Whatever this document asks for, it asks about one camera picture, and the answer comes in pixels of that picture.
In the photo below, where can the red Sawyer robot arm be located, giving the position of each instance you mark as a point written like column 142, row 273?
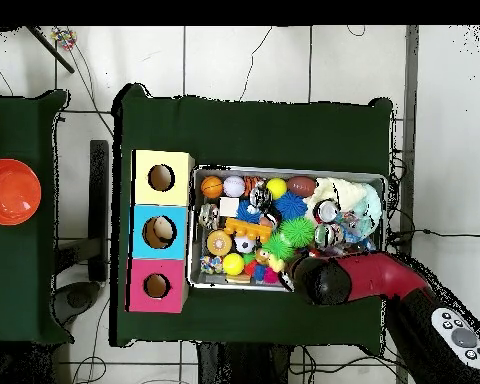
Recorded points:
column 384, row 276

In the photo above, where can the silver mesh bin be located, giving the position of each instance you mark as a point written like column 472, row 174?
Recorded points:
column 212, row 280

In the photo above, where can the wooden box with three holes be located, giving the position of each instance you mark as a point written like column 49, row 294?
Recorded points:
column 160, row 198

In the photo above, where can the orange toy building block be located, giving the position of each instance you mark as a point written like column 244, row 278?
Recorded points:
column 244, row 228

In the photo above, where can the white toy baseball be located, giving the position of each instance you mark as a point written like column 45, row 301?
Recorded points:
column 234, row 186

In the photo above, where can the orange toy basketball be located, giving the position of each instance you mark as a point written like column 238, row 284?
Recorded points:
column 212, row 187

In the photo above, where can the smooth yellow ball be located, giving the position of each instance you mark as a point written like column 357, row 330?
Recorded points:
column 276, row 188

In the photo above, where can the blue koosh ball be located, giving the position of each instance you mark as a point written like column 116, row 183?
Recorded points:
column 290, row 206

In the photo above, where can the yellow tennis ball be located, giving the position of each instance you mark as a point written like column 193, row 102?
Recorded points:
column 233, row 264

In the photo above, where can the brown toy football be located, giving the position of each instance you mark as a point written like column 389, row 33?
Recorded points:
column 301, row 186

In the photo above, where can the dark green tablecloth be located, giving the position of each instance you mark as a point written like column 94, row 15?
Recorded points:
column 244, row 132
column 20, row 280

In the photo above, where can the orange plastic bowl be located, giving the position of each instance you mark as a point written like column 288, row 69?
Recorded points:
column 10, row 192

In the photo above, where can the black rod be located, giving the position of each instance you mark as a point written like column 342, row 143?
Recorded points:
column 50, row 48

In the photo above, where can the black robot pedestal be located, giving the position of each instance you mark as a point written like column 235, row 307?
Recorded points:
column 240, row 366

